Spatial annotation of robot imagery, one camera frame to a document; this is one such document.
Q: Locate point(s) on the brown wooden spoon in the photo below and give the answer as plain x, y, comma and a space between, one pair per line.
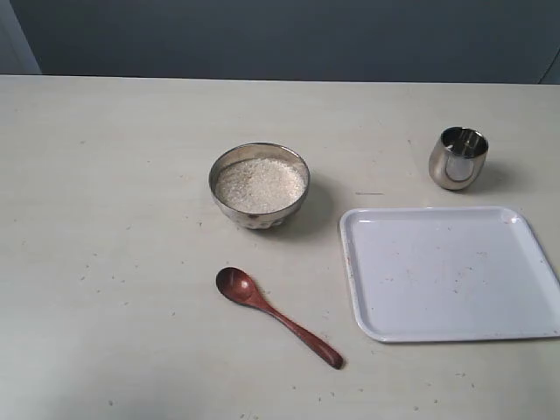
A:
240, 288

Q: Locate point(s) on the steel bowl of rice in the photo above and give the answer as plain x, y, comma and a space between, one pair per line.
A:
259, 185

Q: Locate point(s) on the small steel cup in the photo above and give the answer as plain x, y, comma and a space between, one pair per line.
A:
457, 158

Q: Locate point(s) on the white plastic tray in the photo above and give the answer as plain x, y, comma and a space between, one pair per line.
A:
448, 274

